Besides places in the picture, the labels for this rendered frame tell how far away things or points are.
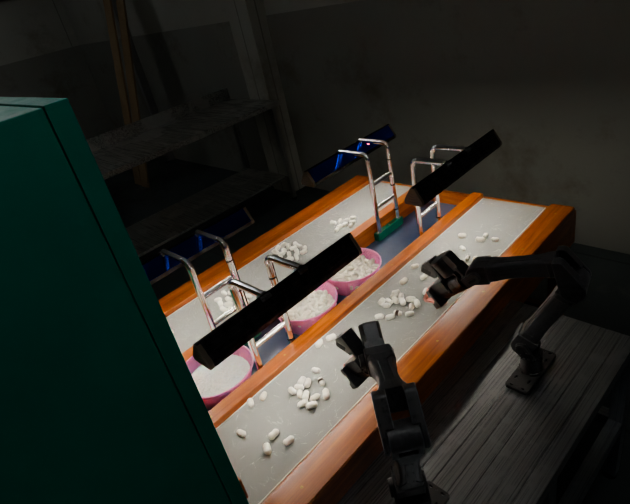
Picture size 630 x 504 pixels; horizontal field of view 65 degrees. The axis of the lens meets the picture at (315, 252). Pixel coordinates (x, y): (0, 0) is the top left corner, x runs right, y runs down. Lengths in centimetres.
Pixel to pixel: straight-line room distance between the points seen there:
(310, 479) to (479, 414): 53
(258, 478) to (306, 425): 20
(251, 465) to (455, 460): 55
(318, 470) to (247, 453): 23
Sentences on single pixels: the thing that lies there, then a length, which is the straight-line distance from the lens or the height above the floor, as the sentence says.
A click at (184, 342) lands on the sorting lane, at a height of 74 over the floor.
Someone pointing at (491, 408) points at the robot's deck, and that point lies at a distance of 159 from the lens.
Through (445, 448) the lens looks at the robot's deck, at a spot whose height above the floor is 67.
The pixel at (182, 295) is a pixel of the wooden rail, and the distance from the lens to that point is 224.
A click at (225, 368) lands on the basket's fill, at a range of 181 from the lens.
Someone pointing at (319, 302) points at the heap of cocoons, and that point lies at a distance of 194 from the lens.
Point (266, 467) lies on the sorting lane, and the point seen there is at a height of 74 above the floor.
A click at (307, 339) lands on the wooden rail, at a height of 76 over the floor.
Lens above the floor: 186
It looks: 29 degrees down
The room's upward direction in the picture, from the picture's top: 14 degrees counter-clockwise
